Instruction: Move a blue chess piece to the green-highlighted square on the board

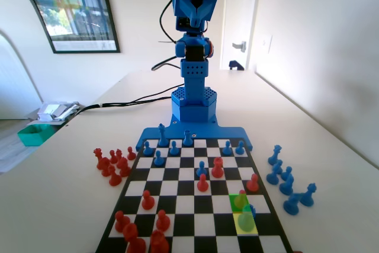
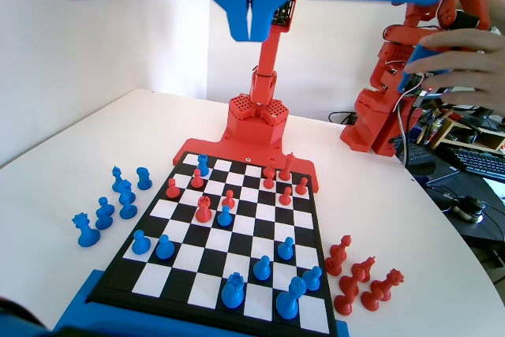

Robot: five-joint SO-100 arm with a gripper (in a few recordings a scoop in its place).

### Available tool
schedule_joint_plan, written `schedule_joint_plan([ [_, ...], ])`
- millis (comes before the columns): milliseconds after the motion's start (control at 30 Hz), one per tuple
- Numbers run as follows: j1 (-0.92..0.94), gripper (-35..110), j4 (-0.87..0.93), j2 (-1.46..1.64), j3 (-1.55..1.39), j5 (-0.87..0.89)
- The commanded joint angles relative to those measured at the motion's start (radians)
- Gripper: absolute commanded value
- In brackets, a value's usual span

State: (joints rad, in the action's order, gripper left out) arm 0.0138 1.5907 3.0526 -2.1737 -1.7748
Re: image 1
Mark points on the blue pawn chess piece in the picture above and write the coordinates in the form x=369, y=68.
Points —
x=278, y=165
x=159, y=159
x=240, y=149
x=227, y=149
x=174, y=149
x=201, y=170
x=286, y=173
x=147, y=150

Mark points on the tall blue chess piece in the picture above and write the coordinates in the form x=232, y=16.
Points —
x=308, y=197

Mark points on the dark blue clamp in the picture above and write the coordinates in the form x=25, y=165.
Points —
x=236, y=65

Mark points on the red pawn chess piece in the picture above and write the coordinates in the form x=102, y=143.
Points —
x=113, y=157
x=122, y=222
x=202, y=185
x=147, y=202
x=252, y=184
x=131, y=154
x=163, y=222
x=239, y=202

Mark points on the blue rook chess piece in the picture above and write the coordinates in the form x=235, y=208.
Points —
x=187, y=140
x=245, y=220

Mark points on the pile of white papers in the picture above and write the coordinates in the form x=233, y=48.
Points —
x=56, y=110

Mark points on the black framed map poster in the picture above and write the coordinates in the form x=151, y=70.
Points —
x=77, y=4

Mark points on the green plastic box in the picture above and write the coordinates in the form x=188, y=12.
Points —
x=32, y=137

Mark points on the red rook chess piece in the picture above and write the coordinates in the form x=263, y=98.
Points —
x=217, y=170

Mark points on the blue plastic chess queen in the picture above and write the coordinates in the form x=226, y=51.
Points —
x=274, y=156

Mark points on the black white chessboard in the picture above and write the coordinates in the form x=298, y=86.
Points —
x=189, y=205

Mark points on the white arched panel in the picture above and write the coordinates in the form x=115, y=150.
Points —
x=14, y=13

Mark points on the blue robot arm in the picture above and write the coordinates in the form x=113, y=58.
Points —
x=194, y=72

